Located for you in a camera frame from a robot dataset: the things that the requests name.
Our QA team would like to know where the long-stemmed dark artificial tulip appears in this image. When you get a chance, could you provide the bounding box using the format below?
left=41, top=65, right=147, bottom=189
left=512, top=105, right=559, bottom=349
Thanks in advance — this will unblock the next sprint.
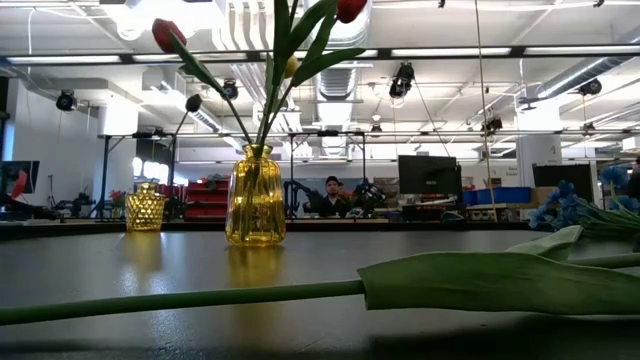
left=0, top=224, right=640, bottom=327

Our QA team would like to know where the bright yellow artificial tulip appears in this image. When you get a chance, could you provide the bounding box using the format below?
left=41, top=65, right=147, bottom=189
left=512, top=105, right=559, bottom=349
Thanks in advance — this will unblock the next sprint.
left=259, top=55, right=300, bottom=149

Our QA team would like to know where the black table frame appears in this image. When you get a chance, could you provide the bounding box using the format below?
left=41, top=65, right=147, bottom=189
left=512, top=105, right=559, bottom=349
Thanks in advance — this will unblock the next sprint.
left=0, top=219, right=551, bottom=235

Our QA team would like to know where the black metal stand frame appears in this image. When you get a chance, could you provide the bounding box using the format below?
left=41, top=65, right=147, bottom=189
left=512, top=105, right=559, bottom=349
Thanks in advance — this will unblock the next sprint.
left=97, top=133, right=127, bottom=221

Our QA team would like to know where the pale yellow artificial tulip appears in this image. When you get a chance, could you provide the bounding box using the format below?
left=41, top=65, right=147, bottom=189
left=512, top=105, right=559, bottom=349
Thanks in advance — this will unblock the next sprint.
left=255, top=0, right=301, bottom=149

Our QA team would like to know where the black computer monitor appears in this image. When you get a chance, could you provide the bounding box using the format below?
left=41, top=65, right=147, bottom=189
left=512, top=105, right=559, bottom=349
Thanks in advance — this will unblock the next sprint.
left=398, top=154, right=464, bottom=199

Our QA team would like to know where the small amber glass vase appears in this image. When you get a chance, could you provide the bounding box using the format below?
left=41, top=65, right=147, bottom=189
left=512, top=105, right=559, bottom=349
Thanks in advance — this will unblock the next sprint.
left=124, top=182, right=166, bottom=233

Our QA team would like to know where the red tool cabinet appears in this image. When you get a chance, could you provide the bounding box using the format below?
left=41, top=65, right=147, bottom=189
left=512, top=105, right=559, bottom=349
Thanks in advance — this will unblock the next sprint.
left=183, top=178, right=231, bottom=222

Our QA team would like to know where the thin hanging rope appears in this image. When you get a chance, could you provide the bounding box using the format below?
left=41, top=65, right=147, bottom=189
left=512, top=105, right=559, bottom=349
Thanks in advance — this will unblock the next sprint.
left=473, top=0, right=497, bottom=221

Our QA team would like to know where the black background machine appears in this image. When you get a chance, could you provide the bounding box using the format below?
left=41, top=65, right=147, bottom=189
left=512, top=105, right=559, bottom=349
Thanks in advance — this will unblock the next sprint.
left=53, top=192, right=99, bottom=220

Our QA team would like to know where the seated person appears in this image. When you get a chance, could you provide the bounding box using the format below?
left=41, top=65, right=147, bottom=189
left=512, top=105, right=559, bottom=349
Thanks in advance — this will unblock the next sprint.
left=304, top=174, right=354, bottom=219

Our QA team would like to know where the brown cardboard box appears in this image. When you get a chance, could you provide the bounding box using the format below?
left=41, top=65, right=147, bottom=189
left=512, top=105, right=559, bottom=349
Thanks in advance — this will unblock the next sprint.
left=530, top=186, right=561, bottom=204

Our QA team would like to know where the large black panel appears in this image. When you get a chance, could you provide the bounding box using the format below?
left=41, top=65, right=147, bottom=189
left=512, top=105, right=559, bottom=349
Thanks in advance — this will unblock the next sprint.
left=532, top=163, right=596, bottom=211

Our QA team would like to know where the blue artificial flower bunch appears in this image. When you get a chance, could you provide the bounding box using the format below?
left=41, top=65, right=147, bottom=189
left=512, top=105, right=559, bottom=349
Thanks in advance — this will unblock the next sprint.
left=527, top=164, right=640, bottom=241

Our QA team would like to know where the tall amber glass vase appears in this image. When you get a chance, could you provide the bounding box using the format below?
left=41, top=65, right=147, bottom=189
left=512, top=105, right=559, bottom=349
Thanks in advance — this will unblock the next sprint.
left=224, top=143, right=288, bottom=247

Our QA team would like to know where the dark side monitor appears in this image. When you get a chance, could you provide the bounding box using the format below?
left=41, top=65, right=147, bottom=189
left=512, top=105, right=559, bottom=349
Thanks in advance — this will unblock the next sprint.
left=0, top=159, right=41, bottom=196

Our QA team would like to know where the silver ventilation duct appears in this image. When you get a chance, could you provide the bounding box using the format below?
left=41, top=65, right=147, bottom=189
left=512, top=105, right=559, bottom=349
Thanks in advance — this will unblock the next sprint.
left=537, top=54, right=640, bottom=99

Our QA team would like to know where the black lamp on stalk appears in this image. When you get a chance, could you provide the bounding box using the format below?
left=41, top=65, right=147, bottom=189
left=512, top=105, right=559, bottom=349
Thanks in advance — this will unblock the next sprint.
left=172, top=93, right=204, bottom=136

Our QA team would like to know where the background red flower bunch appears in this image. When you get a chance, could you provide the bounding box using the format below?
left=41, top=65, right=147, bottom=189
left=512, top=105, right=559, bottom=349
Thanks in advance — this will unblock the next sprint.
left=108, top=189, right=129, bottom=211

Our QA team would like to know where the black overhead light bar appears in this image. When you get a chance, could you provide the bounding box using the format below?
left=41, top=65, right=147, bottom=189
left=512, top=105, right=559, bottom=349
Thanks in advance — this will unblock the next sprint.
left=0, top=45, right=640, bottom=65

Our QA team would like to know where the large blue plastic bin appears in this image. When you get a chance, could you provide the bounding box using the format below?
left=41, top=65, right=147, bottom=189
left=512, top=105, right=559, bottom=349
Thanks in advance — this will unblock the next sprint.
left=477, top=186, right=532, bottom=205

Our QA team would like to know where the background work table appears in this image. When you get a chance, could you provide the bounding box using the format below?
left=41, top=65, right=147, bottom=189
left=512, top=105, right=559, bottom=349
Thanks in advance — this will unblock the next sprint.
left=372, top=201, right=569, bottom=222

